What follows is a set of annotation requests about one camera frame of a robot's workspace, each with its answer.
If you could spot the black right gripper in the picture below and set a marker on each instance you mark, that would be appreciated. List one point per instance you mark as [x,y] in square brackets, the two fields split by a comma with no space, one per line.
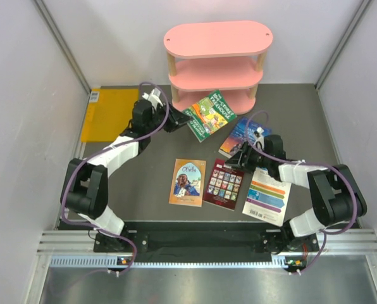
[235,161]

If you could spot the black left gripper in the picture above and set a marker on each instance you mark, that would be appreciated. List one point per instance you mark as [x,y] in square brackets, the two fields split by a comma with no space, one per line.
[179,118]

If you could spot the dark red book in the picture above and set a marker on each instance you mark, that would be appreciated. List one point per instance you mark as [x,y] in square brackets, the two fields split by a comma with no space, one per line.
[224,185]

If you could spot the green Treehouse book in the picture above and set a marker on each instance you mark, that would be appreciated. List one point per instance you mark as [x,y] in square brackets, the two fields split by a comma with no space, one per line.
[209,115]

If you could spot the orange Othello book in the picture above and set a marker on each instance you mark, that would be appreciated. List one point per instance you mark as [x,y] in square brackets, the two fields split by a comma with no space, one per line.
[187,186]

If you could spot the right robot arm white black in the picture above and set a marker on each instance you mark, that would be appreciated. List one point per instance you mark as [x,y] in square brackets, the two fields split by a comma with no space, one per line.
[335,195]

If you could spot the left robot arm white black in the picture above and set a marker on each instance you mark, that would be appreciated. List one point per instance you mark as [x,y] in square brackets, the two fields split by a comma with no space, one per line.
[86,191]

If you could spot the blue Jane Eyre book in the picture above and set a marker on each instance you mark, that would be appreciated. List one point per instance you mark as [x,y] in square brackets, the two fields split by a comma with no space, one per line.
[237,137]

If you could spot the white colourful back-cover book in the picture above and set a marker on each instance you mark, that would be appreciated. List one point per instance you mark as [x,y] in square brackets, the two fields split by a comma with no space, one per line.
[267,198]

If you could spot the yellow plastic file folder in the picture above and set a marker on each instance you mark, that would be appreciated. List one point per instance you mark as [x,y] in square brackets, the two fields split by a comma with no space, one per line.
[108,113]

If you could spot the pink three-tier shelf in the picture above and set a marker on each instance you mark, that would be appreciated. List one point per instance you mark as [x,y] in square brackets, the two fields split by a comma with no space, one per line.
[224,56]

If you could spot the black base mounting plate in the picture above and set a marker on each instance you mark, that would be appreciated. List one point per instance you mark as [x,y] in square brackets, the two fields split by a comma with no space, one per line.
[191,241]

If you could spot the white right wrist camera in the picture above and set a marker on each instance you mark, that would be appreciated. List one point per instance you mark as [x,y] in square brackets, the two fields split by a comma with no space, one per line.
[259,138]

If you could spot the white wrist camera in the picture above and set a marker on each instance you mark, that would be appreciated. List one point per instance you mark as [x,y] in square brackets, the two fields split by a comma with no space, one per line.
[153,97]
[259,138]

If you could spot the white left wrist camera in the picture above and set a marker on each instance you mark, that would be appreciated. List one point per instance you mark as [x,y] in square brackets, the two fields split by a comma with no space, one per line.
[153,97]

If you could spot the aluminium frame rail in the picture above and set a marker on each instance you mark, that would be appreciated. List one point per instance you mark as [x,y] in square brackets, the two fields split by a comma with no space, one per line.
[76,249]

